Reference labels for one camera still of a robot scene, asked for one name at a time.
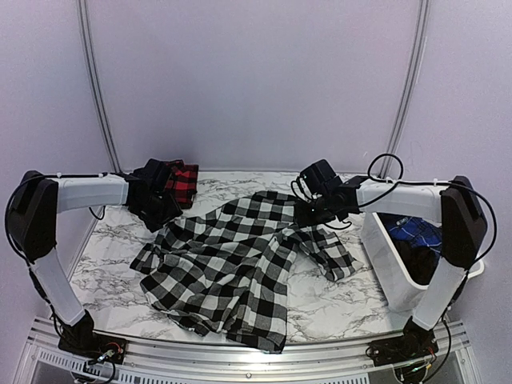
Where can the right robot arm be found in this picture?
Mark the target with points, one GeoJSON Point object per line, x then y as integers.
{"type": "Point", "coordinates": [454, 205]}

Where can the right aluminium corner post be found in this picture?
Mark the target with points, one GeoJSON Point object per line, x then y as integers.
{"type": "Point", "coordinates": [412, 73]}

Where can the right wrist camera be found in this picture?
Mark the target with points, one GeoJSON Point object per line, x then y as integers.
{"type": "Point", "coordinates": [320, 178]}

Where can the left aluminium corner post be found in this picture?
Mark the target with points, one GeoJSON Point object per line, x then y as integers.
{"type": "Point", "coordinates": [95, 84]}

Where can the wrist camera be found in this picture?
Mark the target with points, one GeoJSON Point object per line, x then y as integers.
{"type": "Point", "coordinates": [320, 178]}
{"type": "Point", "coordinates": [156, 173]}

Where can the aluminium corner post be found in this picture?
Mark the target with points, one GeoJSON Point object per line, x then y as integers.
{"type": "Point", "coordinates": [95, 84]}
{"type": "Point", "coordinates": [412, 73]}

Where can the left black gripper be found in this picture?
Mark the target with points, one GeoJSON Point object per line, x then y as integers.
{"type": "Point", "coordinates": [173, 210]}

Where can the red black plaid shirt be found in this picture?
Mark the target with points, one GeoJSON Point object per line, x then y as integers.
{"type": "Point", "coordinates": [182, 184]}

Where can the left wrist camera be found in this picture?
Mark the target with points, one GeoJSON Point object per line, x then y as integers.
{"type": "Point", "coordinates": [156, 173]}

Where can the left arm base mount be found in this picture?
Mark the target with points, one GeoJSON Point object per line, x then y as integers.
{"type": "Point", "coordinates": [98, 348]}

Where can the white plastic bin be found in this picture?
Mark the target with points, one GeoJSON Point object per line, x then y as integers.
{"type": "Point", "coordinates": [402, 293]}

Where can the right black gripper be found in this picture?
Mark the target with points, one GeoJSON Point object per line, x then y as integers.
{"type": "Point", "coordinates": [302, 218]}

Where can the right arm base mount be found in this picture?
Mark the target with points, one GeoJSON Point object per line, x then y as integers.
{"type": "Point", "coordinates": [415, 342]}

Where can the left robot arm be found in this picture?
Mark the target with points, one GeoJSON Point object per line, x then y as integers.
{"type": "Point", "coordinates": [41, 205]}

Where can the aluminium front frame rail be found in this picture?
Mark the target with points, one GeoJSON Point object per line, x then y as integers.
{"type": "Point", "coordinates": [158, 361]}

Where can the blue plaid shirt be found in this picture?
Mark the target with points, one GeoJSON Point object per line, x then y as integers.
{"type": "Point", "coordinates": [415, 231]}

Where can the black garment in bin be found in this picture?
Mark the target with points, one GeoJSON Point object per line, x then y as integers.
{"type": "Point", "coordinates": [419, 261]}

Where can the black white plaid shirt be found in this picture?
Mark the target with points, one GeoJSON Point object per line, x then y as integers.
{"type": "Point", "coordinates": [227, 271]}

